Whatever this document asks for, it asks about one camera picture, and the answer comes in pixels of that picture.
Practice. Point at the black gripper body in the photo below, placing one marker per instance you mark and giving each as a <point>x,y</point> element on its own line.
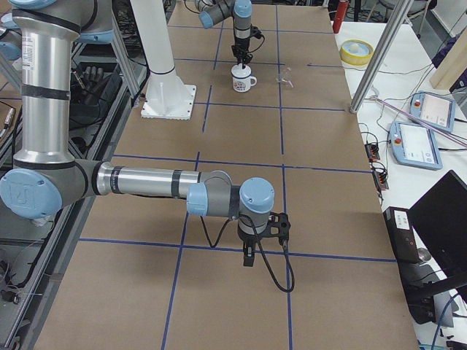
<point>241,42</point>
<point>250,240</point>

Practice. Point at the white ceramic lid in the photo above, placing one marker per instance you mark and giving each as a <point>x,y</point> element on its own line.
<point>241,70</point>

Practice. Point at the clear glass funnel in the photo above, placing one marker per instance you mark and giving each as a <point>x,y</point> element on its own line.
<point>284,77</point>

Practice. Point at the white enamel mug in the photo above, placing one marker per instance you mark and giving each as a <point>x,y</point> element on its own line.
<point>243,84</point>

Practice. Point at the white mounting plate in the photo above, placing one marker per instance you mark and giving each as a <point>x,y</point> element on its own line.
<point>169,104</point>

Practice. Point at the red cylinder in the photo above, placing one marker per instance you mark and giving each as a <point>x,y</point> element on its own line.
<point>340,15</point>

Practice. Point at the yellow tape roll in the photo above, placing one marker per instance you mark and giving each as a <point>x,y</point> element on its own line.
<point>356,52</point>

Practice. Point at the black computer box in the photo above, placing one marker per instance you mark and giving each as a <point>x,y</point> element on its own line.
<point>401,233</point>

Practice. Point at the near teach pendant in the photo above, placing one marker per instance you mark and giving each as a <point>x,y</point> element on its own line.
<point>414,145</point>

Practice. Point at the teach pendant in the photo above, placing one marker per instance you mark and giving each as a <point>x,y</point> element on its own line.
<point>436,110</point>
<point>414,145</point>

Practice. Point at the black laptop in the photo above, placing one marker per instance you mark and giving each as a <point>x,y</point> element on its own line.
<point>439,218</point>

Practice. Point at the far teach pendant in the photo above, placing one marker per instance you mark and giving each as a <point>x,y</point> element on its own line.
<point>436,110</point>

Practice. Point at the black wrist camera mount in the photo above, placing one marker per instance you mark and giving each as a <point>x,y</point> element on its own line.
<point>278,226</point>

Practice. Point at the white pedestal column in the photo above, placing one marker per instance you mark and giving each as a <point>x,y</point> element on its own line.
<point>151,23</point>

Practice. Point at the aluminium frame post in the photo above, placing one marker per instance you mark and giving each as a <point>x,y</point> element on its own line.
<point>388,35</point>

